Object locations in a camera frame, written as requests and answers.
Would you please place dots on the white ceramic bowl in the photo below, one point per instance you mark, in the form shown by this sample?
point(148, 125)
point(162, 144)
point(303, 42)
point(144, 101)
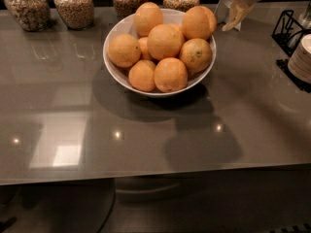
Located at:
point(126, 26)

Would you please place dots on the small hidden middle orange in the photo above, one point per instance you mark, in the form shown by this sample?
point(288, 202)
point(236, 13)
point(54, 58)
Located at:
point(144, 48)

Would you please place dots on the white stand sign holder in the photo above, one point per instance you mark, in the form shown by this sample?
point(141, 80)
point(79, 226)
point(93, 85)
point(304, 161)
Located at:
point(225, 12)

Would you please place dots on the orange right with stem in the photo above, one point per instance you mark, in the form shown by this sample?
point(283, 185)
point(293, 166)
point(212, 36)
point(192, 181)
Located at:
point(196, 54)

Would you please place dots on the stack of white plates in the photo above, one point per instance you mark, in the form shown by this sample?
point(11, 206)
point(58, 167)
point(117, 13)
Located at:
point(300, 62)

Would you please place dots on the glass jar far left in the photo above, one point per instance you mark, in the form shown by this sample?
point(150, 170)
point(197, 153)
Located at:
point(30, 15)

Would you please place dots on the black wire rack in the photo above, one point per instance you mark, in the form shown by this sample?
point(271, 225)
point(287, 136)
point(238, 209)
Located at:
point(288, 32)

